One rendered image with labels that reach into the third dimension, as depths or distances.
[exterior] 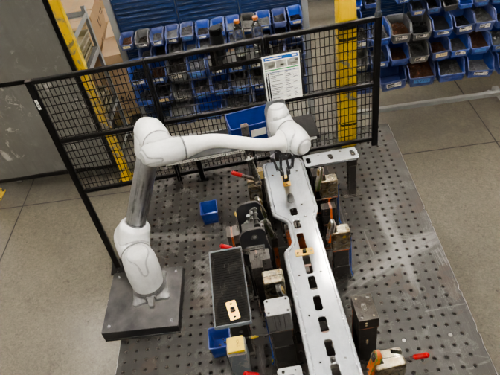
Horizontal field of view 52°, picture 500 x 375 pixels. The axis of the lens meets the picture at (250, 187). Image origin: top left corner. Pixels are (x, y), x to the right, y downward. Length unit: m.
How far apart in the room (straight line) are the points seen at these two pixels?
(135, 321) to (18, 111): 2.34
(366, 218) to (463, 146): 1.83
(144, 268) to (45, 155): 2.35
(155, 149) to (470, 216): 2.47
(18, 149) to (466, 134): 3.73
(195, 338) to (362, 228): 1.05
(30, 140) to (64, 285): 1.27
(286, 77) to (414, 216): 1.03
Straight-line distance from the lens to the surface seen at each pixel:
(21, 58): 4.10
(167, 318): 2.49
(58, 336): 3.67
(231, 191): 3.08
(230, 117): 2.92
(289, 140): 2.19
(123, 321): 2.56
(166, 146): 2.15
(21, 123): 4.43
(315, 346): 2.02
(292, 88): 2.93
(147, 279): 2.46
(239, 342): 1.87
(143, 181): 2.39
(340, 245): 2.36
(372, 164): 3.17
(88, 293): 3.79
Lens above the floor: 2.74
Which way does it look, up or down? 42 degrees down
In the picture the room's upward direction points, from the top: 11 degrees counter-clockwise
